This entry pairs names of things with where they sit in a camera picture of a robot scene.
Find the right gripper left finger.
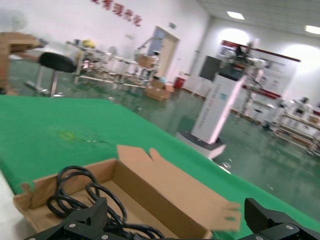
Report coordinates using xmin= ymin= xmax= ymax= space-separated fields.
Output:
xmin=23 ymin=196 xmax=121 ymax=240

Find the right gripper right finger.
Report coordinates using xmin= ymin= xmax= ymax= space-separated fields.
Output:
xmin=237 ymin=198 xmax=320 ymax=240

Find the black power cable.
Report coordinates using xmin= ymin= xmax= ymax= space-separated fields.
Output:
xmin=46 ymin=165 xmax=166 ymax=240

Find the open brown cardboard box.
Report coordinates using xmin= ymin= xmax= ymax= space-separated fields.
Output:
xmin=13 ymin=144 xmax=242 ymax=240

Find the closed cardboard floor box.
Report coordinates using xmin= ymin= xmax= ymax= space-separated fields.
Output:
xmin=144 ymin=86 xmax=171 ymax=102

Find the cardboard box on bench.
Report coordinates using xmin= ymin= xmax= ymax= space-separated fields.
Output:
xmin=136 ymin=54 xmax=153 ymax=68

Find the metal table clip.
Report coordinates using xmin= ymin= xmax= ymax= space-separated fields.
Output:
xmin=219 ymin=162 xmax=232 ymax=174

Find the pipe roller rack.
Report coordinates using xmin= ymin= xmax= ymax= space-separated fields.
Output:
xmin=273 ymin=109 xmax=320 ymax=156

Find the white humanoid robot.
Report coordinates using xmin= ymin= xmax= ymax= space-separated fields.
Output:
xmin=292 ymin=96 xmax=312 ymax=118

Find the red-framed display board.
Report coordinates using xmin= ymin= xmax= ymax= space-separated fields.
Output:
xmin=219 ymin=39 xmax=302 ymax=100

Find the white pipe workbench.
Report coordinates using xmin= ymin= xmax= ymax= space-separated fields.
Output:
xmin=133 ymin=56 xmax=161 ymax=88

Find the red bin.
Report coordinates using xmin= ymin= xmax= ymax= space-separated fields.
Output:
xmin=174 ymin=76 xmax=187 ymax=90

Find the black screen on stand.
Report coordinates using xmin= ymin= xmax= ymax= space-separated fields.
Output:
xmin=199 ymin=55 xmax=222 ymax=96

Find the black round stool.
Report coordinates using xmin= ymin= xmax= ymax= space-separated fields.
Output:
xmin=37 ymin=51 xmax=76 ymax=98

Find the beige door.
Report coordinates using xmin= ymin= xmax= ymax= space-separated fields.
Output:
xmin=147 ymin=25 xmax=181 ymax=81

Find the brown cardboard stand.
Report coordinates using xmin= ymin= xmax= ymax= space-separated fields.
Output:
xmin=0 ymin=31 xmax=44 ymax=96

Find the white standing fan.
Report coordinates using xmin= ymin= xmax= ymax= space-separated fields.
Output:
xmin=0 ymin=8 xmax=28 ymax=33

